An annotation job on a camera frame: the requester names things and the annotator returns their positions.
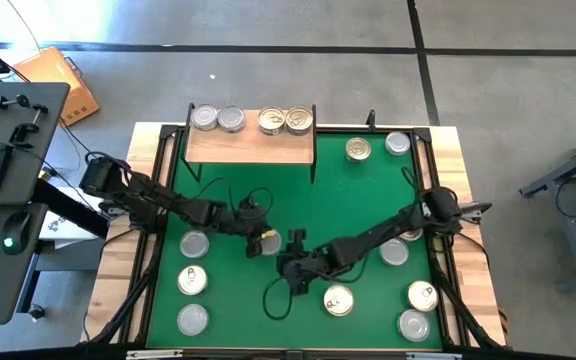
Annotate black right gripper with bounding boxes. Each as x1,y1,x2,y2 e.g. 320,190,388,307
276,228,330,296

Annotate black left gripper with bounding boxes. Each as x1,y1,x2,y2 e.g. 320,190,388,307
228,199,275,260

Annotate Bumble Bee tuna can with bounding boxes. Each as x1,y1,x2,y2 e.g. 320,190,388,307
217,105,247,134
191,103,219,132
379,237,410,267
397,308,431,344
176,303,210,337
384,130,412,157
179,229,211,260
259,230,283,257

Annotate green table mat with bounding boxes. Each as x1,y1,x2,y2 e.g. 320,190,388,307
146,130,444,350

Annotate white paper sheets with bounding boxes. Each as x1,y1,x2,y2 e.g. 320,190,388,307
37,197,112,251

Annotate black computer mouse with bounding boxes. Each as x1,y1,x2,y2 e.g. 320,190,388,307
0,211,33,256

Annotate black computer desk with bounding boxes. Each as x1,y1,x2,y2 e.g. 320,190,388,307
0,81,110,326

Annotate orange case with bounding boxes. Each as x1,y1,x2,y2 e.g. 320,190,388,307
11,46,102,127

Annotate grey metal leg workbench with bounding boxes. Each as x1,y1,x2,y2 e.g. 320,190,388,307
519,124,576,294

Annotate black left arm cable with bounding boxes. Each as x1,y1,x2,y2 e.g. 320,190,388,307
187,175,275,224

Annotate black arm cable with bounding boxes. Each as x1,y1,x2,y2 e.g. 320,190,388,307
261,254,369,321
187,175,275,224

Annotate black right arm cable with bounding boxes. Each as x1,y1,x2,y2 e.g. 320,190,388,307
261,254,369,321

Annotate wooden shelf black metal frame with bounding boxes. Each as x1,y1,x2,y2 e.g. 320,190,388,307
181,102,318,185

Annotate black aluminium table frame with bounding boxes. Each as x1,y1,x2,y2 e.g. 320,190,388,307
81,108,507,351

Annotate silver bracket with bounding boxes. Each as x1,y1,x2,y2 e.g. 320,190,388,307
405,351,463,360
125,349,184,360

